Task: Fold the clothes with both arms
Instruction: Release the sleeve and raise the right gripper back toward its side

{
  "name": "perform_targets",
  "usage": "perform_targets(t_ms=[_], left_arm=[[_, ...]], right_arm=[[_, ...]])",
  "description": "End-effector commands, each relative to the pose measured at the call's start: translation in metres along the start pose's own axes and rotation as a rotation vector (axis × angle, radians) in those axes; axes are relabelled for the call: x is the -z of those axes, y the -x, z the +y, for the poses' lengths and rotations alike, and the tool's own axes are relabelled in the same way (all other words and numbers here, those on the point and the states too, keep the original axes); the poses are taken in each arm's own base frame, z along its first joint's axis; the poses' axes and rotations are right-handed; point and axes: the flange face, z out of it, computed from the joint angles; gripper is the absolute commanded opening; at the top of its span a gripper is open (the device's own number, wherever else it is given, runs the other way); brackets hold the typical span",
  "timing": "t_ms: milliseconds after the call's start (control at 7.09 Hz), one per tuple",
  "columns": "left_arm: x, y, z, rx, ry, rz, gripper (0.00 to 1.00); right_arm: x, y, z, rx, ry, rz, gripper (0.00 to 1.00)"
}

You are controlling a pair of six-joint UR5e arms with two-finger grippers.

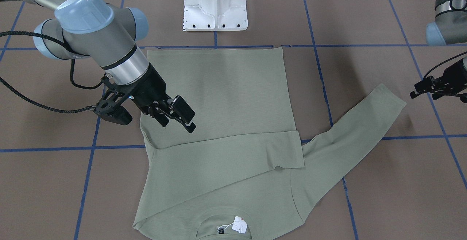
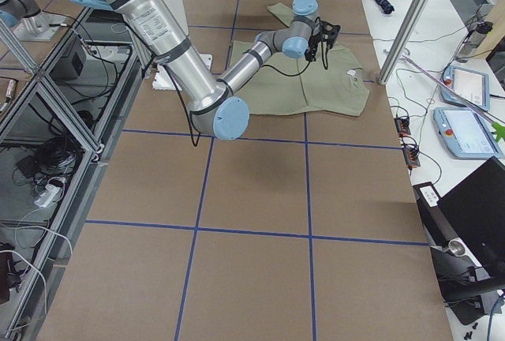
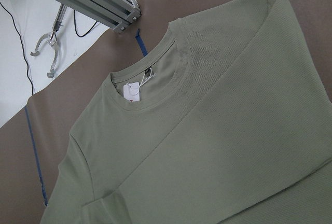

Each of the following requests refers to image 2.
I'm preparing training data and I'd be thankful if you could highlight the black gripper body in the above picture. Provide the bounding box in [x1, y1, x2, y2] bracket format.
[305, 20, 340, 55]

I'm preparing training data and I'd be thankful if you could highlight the olive green long-sleeve shirt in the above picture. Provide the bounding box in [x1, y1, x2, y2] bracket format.
[220, 0, 369, 117]

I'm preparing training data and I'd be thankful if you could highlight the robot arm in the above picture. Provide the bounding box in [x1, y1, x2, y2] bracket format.
[70, 0, 340, 140]

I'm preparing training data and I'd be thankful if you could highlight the folded dark blue umbrella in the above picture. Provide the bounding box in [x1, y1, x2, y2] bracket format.
[374, 0, 395, 15]

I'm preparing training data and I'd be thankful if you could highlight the metal reacher grabber tool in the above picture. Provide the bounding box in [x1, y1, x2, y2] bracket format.
[384, 47, 505, 141]

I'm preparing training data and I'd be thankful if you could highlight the far teach pendant tablet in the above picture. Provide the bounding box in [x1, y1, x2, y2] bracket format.
[442, 66, 490, 111]

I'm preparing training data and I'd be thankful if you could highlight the teach pendant tablet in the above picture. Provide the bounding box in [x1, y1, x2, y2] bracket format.
[433, 107, 504, 159]
[442, 66, 490, 111]

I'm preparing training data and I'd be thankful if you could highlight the near teach pendant tablet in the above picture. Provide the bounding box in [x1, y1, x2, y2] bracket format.
[433, 107, 504, 159]

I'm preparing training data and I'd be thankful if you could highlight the black box with label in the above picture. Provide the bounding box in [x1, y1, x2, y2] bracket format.
[413, 182, 458, 247]

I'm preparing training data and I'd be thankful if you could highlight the black laptop computer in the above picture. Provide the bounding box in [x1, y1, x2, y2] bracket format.
[437, 156, 504, 276]

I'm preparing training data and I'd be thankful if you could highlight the white power strip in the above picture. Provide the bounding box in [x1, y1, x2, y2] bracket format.
[34, 181, 63, 208]

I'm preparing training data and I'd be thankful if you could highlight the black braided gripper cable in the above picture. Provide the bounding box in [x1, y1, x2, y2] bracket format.
[260, 36, 332, 77]

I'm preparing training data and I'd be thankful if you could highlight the aluminium frame post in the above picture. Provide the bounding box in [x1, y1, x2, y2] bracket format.
[377, 0, 428, 85]

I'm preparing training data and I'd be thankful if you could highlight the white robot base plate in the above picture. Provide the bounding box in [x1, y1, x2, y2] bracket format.
[151, 53, 213, 92]

